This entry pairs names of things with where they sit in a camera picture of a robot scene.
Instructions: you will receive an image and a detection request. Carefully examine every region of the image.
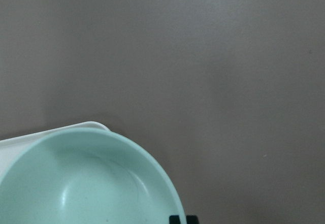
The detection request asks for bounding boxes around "green bowl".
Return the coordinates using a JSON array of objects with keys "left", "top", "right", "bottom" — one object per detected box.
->
[{"left": 1, "top": 129, "right": 186, "bottom": 223}]

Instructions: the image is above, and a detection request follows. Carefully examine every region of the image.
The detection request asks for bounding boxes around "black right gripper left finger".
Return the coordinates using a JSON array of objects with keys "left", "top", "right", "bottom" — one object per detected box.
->
[{"left": 169, "top": 215, "right": 181, "bottom": 224}]

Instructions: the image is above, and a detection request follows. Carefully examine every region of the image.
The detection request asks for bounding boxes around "cream rabbit print tray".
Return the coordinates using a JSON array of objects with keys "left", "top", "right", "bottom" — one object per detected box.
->
[{"left": 1, "top": 121, "right": 111, "bottom": 178}]

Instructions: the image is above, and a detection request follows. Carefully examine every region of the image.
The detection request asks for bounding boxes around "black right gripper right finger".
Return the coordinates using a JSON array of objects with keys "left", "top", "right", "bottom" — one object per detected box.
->
[{"left": 186, "top": 215, "right": 199, "bottom": 224}]

